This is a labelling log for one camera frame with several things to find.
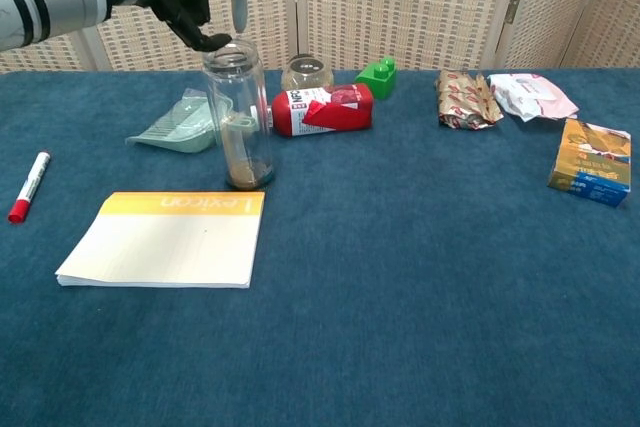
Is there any green toy brick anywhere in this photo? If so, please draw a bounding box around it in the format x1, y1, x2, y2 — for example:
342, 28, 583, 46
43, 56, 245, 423
354, 55, 399, 101

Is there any blue table cloth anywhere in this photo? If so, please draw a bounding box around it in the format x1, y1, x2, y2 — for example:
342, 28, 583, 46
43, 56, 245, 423
0, 66, 640, 427

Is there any white pink wipes pack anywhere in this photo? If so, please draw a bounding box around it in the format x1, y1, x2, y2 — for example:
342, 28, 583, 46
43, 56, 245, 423
487, 72, 580, 123

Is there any woven folding screen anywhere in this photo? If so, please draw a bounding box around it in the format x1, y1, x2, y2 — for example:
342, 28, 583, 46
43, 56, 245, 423
0, 0, 640, 73

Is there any red white marker pen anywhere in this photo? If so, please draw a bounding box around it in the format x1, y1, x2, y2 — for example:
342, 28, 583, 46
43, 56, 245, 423
6, 150, 53, 225

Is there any small round glass jar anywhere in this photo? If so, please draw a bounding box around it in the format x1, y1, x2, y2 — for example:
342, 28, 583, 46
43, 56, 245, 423
280, 53, 335, 93

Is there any red juice bottle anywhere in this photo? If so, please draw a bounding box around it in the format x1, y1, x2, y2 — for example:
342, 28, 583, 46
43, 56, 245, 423
270, 83, 376, 138

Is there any clear glass jar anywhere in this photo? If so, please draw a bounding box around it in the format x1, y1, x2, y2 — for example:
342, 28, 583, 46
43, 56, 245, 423
201, 38, 276, 192

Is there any gold snack packet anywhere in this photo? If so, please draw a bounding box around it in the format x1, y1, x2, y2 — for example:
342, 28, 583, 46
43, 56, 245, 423
437, 69, 504, 132

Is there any yellow white notebook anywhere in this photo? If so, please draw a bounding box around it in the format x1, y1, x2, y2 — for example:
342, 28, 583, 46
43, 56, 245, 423
54, 191, 267, 290

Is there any light green plastic dustpan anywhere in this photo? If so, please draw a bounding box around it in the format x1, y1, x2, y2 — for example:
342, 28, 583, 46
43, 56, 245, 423
125, 87, 236, 155

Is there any yellow blue carton box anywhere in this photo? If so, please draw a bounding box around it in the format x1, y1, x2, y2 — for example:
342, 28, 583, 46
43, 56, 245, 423
547, 118, 633, 209

